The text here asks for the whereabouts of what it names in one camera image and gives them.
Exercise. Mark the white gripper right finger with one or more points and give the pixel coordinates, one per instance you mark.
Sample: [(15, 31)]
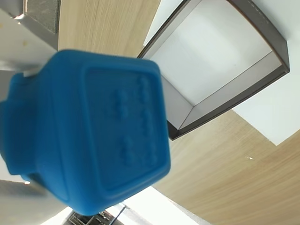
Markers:
[(28, 35)]

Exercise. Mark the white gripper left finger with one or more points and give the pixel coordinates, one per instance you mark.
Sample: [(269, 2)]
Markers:
[(21, 206)]

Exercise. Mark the blue cube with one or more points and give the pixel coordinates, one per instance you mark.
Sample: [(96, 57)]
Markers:
[(89, 131)]

